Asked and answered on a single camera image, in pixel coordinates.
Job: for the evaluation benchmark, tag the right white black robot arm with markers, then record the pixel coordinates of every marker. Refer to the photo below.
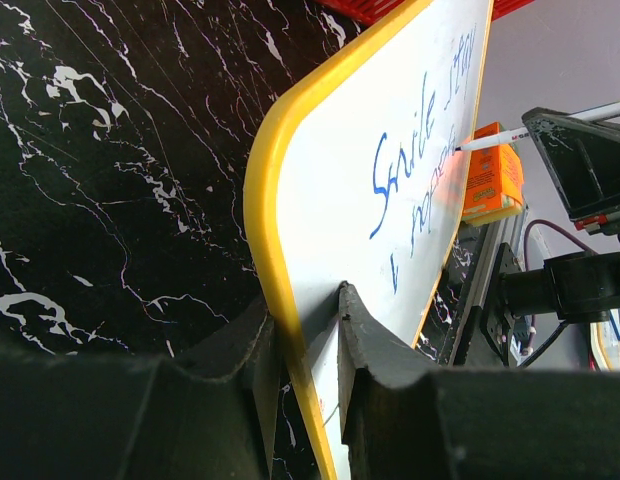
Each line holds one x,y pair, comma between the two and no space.
577,287

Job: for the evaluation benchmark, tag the white blue whiteboard marker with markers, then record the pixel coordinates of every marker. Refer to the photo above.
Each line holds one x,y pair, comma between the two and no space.
495,140

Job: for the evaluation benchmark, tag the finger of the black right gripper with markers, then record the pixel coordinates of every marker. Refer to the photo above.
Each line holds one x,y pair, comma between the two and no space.
583,161

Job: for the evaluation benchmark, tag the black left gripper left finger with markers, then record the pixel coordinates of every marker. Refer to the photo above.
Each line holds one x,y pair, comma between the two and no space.
209,413

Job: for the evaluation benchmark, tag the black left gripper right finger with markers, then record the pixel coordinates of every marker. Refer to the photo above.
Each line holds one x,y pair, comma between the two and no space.
403,416

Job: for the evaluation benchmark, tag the yellow framed whiteboard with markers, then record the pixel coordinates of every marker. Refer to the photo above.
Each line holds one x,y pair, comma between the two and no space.
357,175

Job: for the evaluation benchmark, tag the red plastic shopping basket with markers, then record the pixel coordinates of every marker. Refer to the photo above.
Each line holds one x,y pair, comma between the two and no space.
368,12

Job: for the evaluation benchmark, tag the orange sponge package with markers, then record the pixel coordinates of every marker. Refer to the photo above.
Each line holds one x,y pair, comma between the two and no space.
494,189

